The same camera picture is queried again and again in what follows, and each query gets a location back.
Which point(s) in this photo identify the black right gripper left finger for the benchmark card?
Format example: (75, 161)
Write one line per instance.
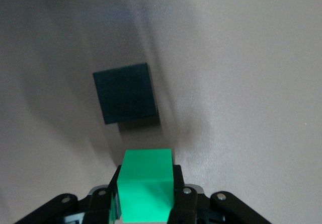
(96, 209)

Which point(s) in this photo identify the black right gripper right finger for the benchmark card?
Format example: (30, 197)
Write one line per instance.
(186, 209)

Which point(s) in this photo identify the small green cube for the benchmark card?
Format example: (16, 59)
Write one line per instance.
(146, 181)

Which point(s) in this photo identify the small black cube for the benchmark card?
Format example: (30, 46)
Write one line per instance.
(125, 93)

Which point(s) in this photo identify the large table cover mat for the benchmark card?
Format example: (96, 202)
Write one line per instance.
(239, 70)

